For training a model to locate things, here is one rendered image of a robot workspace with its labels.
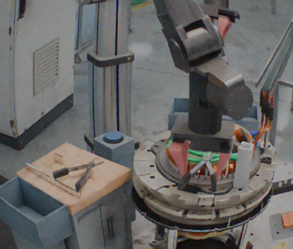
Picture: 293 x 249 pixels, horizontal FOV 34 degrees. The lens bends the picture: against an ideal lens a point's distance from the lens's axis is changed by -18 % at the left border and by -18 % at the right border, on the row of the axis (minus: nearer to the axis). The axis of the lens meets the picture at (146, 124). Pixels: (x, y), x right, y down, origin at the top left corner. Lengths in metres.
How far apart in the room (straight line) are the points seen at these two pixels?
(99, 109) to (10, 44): 1.79
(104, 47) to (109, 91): 0.13
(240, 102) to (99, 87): 0.74
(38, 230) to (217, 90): 0.45
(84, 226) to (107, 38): 0.56
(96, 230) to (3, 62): 2.27
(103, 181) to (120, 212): 0.11
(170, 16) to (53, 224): 0.48
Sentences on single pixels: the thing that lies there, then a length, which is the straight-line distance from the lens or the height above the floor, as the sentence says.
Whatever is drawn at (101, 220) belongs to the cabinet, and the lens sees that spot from 1.17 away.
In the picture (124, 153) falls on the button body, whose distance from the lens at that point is 1.35.
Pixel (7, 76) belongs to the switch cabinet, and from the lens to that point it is 3.30.
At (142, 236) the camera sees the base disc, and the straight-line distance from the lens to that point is 1.39.
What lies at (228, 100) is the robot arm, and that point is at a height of 1.35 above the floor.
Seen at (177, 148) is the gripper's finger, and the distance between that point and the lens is 0.90.
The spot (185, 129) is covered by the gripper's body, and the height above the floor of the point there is 1.26.
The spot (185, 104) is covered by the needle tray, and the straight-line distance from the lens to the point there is 1.50.
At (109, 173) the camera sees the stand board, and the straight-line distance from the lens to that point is 1.16.
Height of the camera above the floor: 1.66
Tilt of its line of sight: 26 degrees down
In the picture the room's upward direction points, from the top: straight up
